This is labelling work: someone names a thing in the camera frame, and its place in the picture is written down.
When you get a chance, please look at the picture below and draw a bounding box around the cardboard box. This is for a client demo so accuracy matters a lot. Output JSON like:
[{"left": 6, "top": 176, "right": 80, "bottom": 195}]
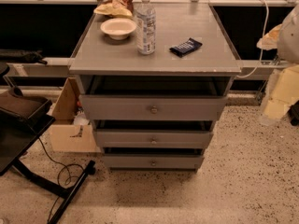
[{"left": 50, "top": 77, "right": 100, "bottom": 153}]

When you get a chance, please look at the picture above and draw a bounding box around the black floor cable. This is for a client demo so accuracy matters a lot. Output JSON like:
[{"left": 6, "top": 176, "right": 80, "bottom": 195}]
[{"left": 37, "top": 137, "right": 86, "bottom": 223}]

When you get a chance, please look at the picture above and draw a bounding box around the yellow chip bag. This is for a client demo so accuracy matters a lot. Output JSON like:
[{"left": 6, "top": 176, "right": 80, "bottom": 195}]
[{"left": 93, "top": 3, "right": 133, "bottom": 19}]

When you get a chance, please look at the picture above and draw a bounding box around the clear plastic water bottle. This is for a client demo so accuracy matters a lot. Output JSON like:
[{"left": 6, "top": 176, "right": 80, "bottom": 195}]
[{"left": 135, "top": 0, "right": 156, "bottom": 55}]

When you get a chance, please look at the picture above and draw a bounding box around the white ceramic bowl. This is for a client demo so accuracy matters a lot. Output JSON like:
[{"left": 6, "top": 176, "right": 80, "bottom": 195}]
[{"left": 100, "top": 18, "right": 136, "bottom": 40}]

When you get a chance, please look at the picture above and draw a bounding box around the grey middle drawer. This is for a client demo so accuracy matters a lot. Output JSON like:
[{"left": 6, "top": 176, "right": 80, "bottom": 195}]
[{"left": 93, "top": 129, "right": 213, "bottom": 148}]

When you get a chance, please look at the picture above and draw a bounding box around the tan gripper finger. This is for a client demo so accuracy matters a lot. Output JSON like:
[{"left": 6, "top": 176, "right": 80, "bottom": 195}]
[{"left": 257, "top": 24, "right": 299, "bottom": 126}]

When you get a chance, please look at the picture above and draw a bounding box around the white hanging cable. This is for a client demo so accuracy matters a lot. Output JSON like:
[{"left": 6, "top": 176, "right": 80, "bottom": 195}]
[{"left": 235, "top": 0, "right": 270, "bottom": 79}]

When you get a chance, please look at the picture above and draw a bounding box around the black stand with tray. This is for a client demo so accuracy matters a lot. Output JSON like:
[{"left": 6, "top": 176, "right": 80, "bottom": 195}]
[{"left": 0, "top": 62, "right": 97, "bottom": 224}]

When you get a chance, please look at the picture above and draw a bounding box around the grey drawer cabinet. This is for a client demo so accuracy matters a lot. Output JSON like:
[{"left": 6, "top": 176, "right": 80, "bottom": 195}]
[{"left": 68, "top": 1, "right": 243, "bottom": 173}]

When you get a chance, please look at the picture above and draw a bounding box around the aluminium frame rail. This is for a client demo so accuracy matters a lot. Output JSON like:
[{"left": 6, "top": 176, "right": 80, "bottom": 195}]
[{"left": 7, "top": 58, "right": 289, "bottom": 80}]

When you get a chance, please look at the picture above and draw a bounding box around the dark blue snack packet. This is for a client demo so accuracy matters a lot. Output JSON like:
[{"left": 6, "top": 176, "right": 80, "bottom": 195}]
[{"left": 169, "top": 38, "right": 202, "bottom": 58}]

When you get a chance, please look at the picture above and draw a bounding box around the black bag on rail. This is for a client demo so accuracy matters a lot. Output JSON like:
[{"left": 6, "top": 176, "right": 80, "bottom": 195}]
[{"left": 0, "top": 49, "right": 48, "bottom": 64}]

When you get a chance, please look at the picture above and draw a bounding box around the grey drawer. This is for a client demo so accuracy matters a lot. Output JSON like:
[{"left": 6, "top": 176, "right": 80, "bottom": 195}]
[
  {"left": 102, "top": 154, "right": 204, "bottom": 170},
  {"left": 93, "top": 129, "right": 213, "bottom": 148},
  {"left": 79, "top": 94, "right": 227, "bottom": 121}
]

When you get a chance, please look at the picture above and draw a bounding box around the grey bottom drawer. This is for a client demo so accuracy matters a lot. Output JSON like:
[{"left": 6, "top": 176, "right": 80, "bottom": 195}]
[{"left": 102, "top": 154, "right": 204, "bottom": 170}]

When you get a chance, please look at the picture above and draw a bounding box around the grey top drawer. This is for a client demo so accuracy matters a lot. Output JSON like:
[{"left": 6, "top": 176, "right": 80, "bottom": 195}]
[{"left": 79, "top": 94, "right": 227, "bottom": 121}]

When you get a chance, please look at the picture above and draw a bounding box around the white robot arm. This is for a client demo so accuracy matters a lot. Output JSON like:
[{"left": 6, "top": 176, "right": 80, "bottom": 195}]
[{"left": 257, "top": 5, "right": 299, "bottom": 125}]

